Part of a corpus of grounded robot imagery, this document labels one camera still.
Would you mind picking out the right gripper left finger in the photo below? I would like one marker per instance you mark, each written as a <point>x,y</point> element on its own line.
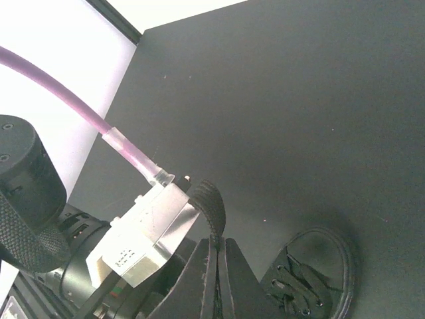
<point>192,296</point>

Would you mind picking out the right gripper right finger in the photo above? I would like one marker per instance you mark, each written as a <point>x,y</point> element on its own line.
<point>241,295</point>

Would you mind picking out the black canvas sneaker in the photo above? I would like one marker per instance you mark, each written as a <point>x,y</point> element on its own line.
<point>312,276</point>

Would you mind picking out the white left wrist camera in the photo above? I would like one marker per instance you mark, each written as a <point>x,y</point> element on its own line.
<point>140,242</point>

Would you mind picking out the left black frame post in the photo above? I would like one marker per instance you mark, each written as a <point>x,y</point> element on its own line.
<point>112,15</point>

